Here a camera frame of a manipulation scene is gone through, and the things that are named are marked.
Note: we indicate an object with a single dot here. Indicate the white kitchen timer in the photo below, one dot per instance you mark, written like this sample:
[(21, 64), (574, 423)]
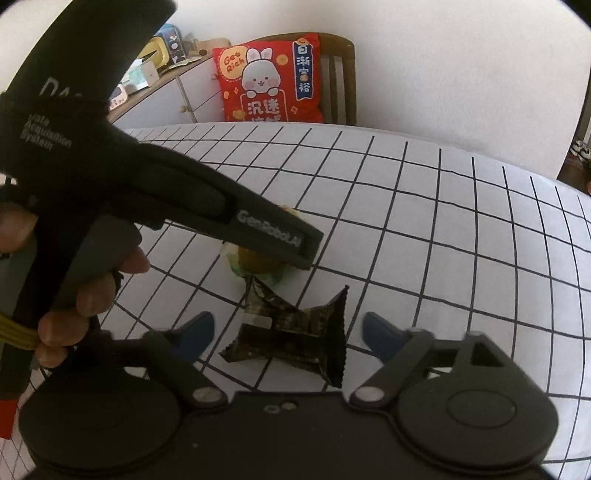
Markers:
[(117, 99)]

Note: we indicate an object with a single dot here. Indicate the round orange snack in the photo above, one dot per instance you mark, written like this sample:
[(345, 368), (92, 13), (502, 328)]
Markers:
[(258, 263)]

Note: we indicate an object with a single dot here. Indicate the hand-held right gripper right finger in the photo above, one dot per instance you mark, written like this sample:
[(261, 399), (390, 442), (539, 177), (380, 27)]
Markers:
[(381, 339)]

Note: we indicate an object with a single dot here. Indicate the teal and yellow case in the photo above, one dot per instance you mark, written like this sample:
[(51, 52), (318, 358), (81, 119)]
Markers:
[(157, 48)]

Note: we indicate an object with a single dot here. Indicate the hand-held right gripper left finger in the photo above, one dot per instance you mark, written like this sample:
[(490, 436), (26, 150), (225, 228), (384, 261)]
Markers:
[(199, 332)]

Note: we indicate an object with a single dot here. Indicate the white checked tablecloth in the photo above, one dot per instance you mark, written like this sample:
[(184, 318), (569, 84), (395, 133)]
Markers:
[(461, 230)]

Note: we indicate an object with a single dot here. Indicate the wooden chair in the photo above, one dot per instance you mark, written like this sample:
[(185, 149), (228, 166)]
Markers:
[(344, 83)]

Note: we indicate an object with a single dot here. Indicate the small printed box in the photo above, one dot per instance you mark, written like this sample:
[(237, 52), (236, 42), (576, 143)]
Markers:
[(174, 44)]

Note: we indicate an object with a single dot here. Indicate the wooden side cabinet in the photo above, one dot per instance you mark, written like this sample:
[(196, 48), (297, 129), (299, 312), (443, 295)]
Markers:
[(194, 92)]

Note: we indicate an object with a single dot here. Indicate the red rabbit cushion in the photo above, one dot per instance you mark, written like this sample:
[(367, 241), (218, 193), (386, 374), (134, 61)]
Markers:
[(277, 87)]

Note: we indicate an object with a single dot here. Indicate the row of shoes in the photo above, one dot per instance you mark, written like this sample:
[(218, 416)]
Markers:
[(581, 150)]

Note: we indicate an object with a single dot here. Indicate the person's left hand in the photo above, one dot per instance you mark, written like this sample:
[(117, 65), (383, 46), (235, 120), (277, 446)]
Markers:
[(60, 337)]

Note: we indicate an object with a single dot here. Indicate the teal tissue box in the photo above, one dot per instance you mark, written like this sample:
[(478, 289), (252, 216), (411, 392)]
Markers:
[(138, 76)]

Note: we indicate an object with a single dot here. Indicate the dark patterned snack packet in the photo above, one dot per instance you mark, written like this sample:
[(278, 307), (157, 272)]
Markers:
[(295, 332)]

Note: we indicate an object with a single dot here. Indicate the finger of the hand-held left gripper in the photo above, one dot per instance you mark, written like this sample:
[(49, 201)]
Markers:
[(277, 230)]

